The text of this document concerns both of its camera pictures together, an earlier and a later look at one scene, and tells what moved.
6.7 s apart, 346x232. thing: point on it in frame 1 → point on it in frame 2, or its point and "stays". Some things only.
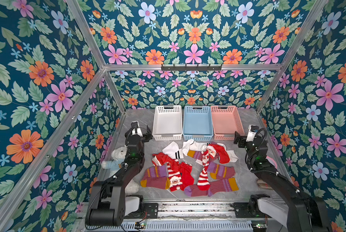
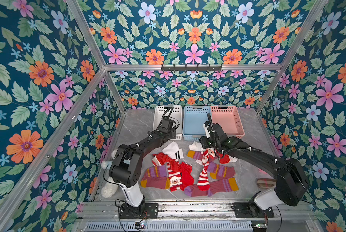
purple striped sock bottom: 229,184 stays
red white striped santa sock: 203,182 stays
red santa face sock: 213,149 stays
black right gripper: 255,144 → 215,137
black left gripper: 144,137 → 172,130
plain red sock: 184,168 stays
